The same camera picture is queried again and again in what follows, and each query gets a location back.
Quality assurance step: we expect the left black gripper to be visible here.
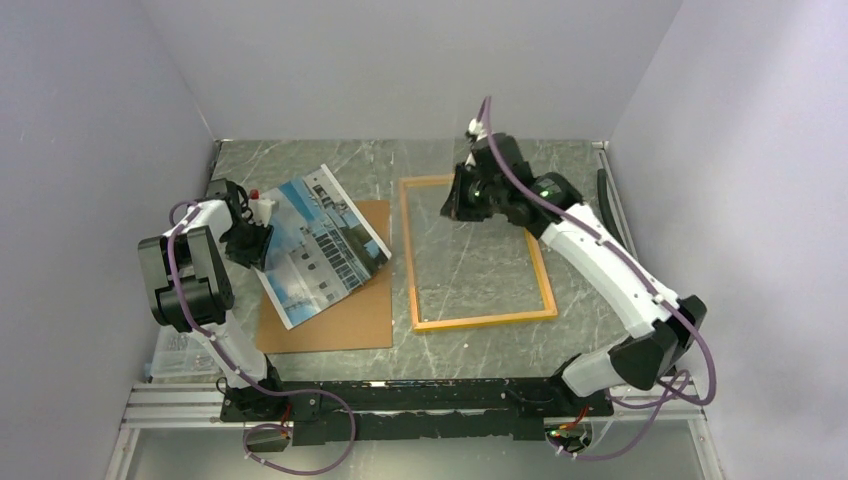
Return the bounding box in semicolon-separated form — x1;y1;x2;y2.
222;217;274;272

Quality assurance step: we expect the black corrugated hose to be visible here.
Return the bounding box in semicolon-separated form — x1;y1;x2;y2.
597;167;627;243

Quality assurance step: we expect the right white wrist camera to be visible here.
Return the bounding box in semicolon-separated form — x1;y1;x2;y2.
464;117;487;169

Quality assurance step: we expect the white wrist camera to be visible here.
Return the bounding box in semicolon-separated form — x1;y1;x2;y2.
464;117;487;169
248;188;283;227

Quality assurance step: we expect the building photo print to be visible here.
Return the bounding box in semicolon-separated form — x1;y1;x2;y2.
275;165;392;288

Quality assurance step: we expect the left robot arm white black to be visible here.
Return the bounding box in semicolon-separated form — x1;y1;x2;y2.
137;179;287;420

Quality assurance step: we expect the clear plastic screw box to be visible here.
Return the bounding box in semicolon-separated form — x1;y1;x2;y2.
148;327;221;379

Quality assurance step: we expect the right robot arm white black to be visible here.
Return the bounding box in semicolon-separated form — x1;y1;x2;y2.
440;130;706;415

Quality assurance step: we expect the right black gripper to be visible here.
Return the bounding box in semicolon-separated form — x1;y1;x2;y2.
441;161;506;222

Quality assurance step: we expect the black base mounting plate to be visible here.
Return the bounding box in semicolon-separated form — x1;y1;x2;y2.
220;377;614;446

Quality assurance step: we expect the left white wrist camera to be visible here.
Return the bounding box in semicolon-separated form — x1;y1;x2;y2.
248;188;283;227

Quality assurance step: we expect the brown backing board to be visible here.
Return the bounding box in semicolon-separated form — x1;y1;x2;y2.
256;197;392;354

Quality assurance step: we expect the aluminium extrusion rail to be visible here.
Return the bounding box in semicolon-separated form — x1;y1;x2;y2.
121;383;706;429

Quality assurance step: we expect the yellow picture frame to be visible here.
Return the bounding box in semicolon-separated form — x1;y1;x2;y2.
398;174;559;333

